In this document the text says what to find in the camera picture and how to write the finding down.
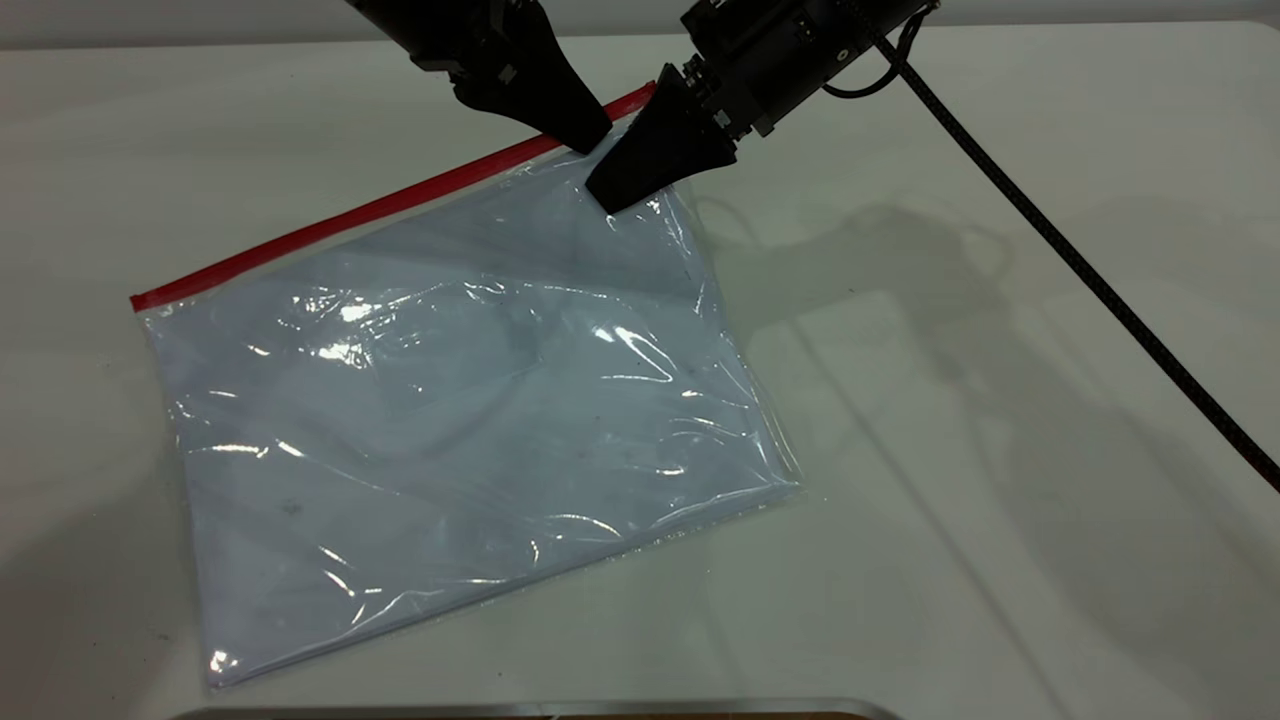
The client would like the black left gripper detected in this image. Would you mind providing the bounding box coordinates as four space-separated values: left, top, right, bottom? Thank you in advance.
345 0 613 154

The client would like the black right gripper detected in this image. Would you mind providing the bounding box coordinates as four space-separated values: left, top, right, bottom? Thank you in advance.
585 0 937 215

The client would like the transparent zip bag red strip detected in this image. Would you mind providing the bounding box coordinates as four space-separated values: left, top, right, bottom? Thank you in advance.
130 80 803 693

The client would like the thin black cable loop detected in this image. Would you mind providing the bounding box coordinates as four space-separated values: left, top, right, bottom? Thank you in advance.
822 12 926 101

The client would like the black braided cable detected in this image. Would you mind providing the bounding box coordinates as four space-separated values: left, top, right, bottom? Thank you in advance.
872 35 1280 493

